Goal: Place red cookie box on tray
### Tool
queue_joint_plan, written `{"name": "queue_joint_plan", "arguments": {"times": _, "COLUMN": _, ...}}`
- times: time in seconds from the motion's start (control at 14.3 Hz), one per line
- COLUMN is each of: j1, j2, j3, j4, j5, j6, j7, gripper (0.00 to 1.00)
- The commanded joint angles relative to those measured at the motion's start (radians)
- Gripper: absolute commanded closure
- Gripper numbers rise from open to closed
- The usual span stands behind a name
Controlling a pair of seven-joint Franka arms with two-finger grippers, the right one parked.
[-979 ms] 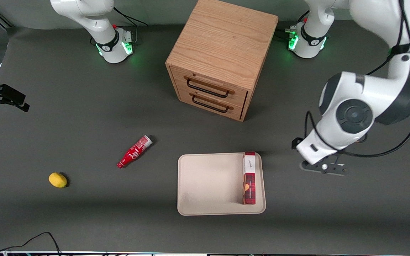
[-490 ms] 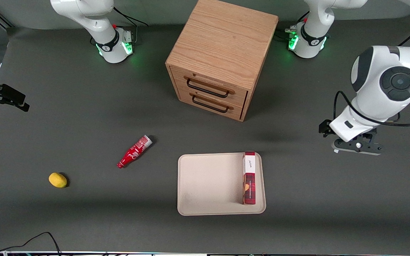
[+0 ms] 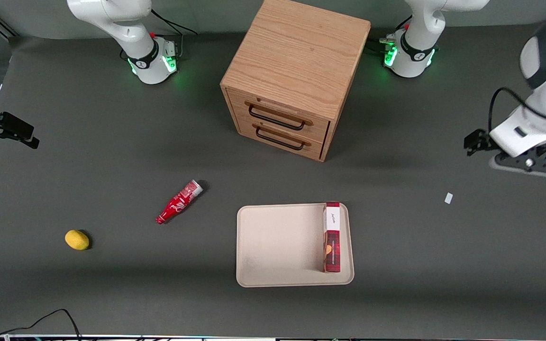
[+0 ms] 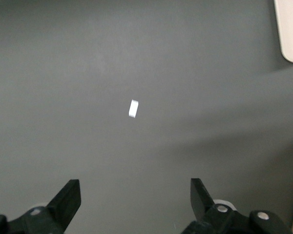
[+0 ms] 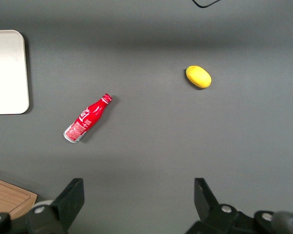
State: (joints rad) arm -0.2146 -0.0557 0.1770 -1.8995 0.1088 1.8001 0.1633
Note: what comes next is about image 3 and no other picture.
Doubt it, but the red cookie box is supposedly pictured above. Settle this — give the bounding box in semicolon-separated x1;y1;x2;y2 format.
322;202;341;274

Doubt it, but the beige rectangular tray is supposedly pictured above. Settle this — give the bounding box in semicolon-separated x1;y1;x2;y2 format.
236;203;355;288

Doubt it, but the yellow lemon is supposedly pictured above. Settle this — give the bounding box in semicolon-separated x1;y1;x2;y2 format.
64;230;90;251

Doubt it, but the wooden drawer front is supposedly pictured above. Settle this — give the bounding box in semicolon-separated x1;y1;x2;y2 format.
226;88;331;143
235;116;327;160

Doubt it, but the red cola bottle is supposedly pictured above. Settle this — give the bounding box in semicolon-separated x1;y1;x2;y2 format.
155;179;204;225

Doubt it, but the wooden drawer cabinet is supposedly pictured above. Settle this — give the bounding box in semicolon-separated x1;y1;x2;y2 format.
220;0;372;163

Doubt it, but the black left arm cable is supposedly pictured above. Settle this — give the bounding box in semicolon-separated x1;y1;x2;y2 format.
487;87;546;134

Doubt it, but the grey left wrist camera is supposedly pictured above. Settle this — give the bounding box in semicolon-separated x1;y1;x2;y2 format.
488;146;546;179

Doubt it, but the black left base cable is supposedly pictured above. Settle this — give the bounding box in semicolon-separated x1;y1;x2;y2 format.
367;14;413;56

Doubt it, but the black base cable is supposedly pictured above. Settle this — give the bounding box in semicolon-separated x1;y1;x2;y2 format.
150;9;198;61
367;14;413;56

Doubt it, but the black table cable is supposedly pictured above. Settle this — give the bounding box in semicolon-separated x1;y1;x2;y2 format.
0;309;82;341

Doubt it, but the black right base cable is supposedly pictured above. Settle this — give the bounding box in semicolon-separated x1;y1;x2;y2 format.
150;9;198;61

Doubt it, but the black metal drawer handle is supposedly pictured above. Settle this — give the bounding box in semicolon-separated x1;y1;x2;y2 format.
255;125;306;152
248;104;308;131

